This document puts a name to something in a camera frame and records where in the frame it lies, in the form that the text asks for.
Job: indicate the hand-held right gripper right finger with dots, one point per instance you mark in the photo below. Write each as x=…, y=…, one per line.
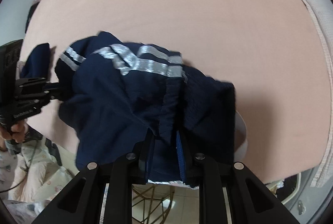
x=180, y=159

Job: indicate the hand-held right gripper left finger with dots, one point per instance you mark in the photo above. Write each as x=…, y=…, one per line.
x=148, y=159

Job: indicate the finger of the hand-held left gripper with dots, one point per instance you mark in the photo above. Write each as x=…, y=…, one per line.
x=39, y=101
x=39, y=83

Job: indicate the plain navy garment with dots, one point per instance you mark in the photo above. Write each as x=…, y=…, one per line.
x=37, y=60

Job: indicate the navy shorts with silver stripes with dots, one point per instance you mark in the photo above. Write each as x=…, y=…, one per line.
x=130, y=88

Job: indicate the person's left hand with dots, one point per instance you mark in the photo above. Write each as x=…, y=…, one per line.
x=17, y=133

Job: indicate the person's patterned pajamas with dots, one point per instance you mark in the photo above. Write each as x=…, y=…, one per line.
x=33, y=174

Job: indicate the white waste bin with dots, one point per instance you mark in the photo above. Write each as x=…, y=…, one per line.
x=286, y=189

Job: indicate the grey nightstand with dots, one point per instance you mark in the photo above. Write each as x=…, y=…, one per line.
x=309, y=203

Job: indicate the bed with pink sheet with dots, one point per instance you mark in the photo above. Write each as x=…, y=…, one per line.
x=182, y=5

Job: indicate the light checked blanket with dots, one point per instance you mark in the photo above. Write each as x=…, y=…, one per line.
x=318, y=5

